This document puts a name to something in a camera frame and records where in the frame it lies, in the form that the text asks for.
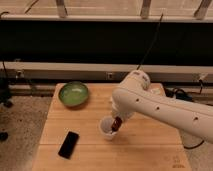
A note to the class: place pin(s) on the red-brown pepper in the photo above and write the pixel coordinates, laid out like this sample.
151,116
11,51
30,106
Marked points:
116,124

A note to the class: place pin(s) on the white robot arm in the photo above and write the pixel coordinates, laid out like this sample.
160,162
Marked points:
132,95

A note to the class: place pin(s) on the green bowl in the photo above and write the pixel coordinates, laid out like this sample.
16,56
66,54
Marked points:
73,94

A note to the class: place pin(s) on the black rectangular phone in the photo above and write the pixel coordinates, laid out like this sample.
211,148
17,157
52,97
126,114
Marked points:
68,145

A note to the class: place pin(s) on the wooden table board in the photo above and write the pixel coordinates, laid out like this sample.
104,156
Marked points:
142,144

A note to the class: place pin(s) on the grey metal rail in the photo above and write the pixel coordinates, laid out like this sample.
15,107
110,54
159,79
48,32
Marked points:
109,72

